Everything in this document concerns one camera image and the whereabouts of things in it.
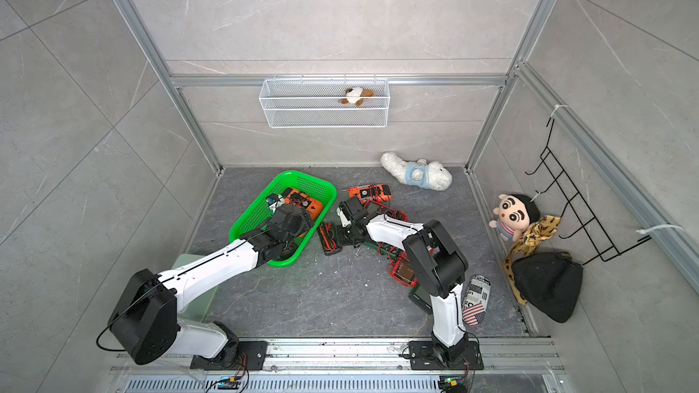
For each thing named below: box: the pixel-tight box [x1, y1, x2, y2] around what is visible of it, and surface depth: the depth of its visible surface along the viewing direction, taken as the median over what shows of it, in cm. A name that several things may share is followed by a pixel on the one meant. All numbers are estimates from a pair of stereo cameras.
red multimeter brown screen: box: [385, 251, 419, 288], surface depth 87 cm
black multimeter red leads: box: [317, 221, 343, 256], surface depth 95 cm
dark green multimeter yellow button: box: [365, 241, 402, 260], surface depth 93 cm
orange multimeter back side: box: [343, 183, 394, 206], surface depth 109 cm
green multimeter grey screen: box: [407, 283, 433, 314], surface depth 83 cm
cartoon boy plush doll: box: [487, 193, 541, 242], surface depth 83 cm
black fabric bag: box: [511, 251, 584, 323], surface depth 67 cm
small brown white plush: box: [338, 87, 375, 108], surface depth 90 cm
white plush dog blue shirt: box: [380, 151, 453, 192], surface depth 109 cm
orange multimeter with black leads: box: [282, 187, 325, 221], surface depth 105 cm
